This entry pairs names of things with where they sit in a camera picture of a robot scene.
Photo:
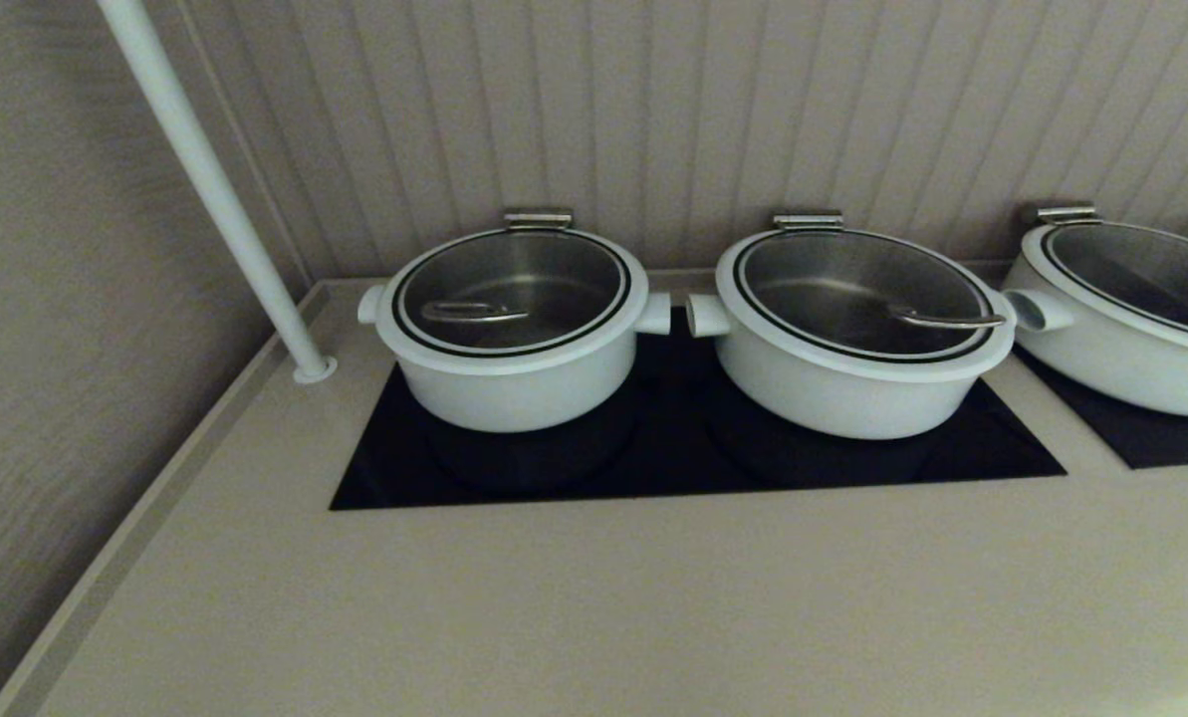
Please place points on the small black glass cooktop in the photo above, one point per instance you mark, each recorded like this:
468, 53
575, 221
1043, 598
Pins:
1151, 445

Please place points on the white support pole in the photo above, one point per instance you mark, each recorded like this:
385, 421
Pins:
205, 169

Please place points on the wide black glass cooktop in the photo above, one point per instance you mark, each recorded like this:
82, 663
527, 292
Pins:
653, 468

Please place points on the white round pot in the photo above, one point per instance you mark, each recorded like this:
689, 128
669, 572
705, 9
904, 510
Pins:
514, 398
1121, 370
823, 403

